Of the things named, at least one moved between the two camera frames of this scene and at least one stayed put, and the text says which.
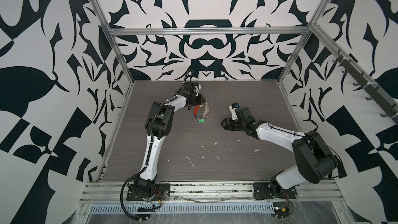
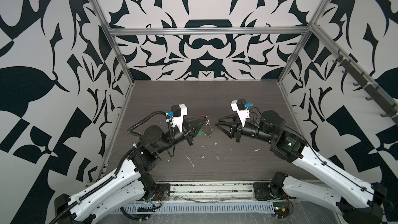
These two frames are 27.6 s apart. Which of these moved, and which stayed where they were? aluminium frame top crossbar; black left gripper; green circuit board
Moved: black left gripper
Stayed: green circuit board; aluminium frame top crossbar
